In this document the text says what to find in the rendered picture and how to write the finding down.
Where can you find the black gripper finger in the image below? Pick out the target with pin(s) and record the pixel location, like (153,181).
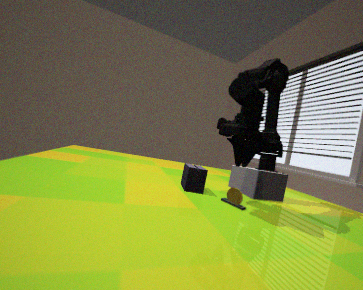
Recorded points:
(240,148)
(253,150)

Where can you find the black flat bar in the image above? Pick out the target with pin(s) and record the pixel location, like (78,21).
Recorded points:
(230,203)

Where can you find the gold coin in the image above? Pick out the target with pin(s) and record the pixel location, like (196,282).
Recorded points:
(235,196)

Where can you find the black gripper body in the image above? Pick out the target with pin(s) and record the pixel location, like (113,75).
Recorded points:
(247,128)

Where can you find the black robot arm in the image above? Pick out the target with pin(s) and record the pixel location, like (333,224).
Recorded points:
(245,90)

